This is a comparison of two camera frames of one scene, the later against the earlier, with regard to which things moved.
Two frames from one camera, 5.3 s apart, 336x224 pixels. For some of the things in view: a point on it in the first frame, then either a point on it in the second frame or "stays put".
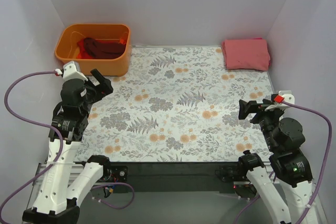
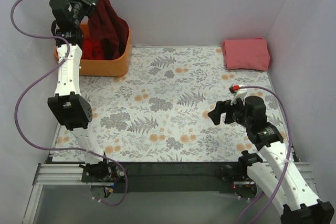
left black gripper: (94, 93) -> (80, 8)
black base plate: (175, 177) stays put
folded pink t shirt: (247, 54) stays put
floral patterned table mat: (177, 104) stays put
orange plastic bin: (66, 46) stays put
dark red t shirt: (103, 50) -> (105, 24)
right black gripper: (254, 108) -> (227, 112)
